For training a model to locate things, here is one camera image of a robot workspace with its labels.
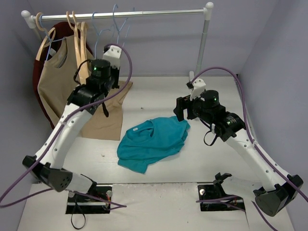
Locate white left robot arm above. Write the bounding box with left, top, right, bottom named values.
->
left=22, top=59, right=115, bottom=202

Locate blue wire hanger free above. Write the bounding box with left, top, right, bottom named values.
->
left=112, top=4, right=130, bottom=47
left=91, top=12, right=114, bottom=59

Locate dark red garment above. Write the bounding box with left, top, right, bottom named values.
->
left=33, top=22, right=93, bottom=126

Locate wooden hanger middle pair front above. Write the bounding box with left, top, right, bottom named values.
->
left=78, top=21, right=90, bottom=84

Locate beige tank top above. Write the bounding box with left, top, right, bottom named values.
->
left=38, top=36, right=132, bottom=141

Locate teal t shirt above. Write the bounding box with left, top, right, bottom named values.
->
left=117, top=116, right=191, bottom=174

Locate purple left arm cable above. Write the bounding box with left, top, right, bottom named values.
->
left=0, top=43, right=132, bottom=209

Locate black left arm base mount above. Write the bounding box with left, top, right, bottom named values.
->
left=65, top=184, right=113, bottom=215

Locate wooden hanger middle pair back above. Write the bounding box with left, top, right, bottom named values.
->
left=66, top=12, right=85, bottom=67

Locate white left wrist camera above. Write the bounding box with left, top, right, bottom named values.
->
left=103, top=45, right=122, bottom=70

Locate wooden hanger pair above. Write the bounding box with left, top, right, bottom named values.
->
left=78, top=21, right=90, bottom=84
left=66, top=12, right=85, bottom=67

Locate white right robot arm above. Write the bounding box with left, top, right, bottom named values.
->
left=173, top=90, right=303, bottom=217

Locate blue wire hanger holding top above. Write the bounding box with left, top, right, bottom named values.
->
left=36, top=13, right=65, bottom=61

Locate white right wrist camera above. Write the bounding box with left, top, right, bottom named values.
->
left=186, top=78, right=206, bottom=101

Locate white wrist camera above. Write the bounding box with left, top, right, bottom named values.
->
left=103, top=45, right=122, bottom=70
left=186, top=78, right=206, bottom=101

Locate metal clothes rack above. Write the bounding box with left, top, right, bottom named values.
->
left=21, top=2, right=214, bottom=76

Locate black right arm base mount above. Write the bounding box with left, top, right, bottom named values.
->
left=197, top=173, right=245, bottom=212

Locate wooden hanger far left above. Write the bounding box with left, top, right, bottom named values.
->
left=35, top=12, right=56, bottom=61

